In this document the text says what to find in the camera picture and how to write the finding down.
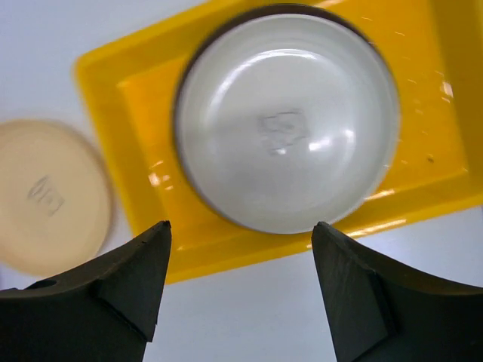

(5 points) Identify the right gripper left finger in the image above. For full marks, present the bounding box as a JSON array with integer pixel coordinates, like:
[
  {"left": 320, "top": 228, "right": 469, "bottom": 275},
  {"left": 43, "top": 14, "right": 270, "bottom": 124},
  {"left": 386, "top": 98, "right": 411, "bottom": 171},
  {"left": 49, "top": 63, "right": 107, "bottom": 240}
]
[{"left": 1, "top": 221, "right": 171, "bottom": 361}]

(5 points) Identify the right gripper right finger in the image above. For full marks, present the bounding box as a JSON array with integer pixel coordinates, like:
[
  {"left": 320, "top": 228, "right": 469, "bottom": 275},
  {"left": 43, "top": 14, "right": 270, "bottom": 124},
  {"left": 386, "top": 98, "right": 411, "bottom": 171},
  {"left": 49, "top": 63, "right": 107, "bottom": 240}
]
[{"left": 311, "top": 222, "right": 482, "bottom": 361}]

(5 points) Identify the cream white plate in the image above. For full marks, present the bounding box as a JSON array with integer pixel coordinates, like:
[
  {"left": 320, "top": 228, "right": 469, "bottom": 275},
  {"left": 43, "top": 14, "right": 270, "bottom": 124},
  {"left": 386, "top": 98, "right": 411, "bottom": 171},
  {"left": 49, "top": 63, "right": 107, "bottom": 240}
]
[{"left": 174, "top": 13, "right": 400, "bottom": 235}]

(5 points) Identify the near orange plate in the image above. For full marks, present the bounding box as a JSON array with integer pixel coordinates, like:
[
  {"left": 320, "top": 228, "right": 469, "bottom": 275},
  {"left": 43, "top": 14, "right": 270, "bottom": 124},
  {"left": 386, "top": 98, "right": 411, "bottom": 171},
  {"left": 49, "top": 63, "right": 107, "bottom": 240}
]
[{"left": 1, "top": 120, "right": 113, "bottom": 276}]

